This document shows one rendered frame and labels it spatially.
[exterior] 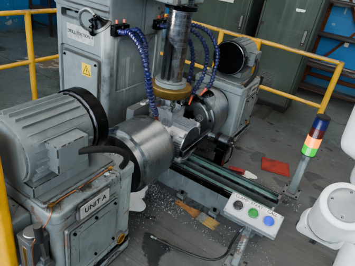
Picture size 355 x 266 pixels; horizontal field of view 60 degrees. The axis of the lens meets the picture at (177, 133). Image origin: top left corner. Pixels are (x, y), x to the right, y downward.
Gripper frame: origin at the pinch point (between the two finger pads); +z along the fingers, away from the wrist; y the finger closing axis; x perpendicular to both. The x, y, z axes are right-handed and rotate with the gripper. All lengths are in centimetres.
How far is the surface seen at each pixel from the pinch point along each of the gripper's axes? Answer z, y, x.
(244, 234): 17.2, 17.4, 5.6
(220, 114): 39, 53, -41
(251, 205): 8.7, 18.5, -1.8
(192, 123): 22, 56, -25
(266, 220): 8.0, 12.6, 0.2
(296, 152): 90, 18, -63
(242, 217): 8.8, 19.2, 2.8
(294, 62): 244, 78, -252
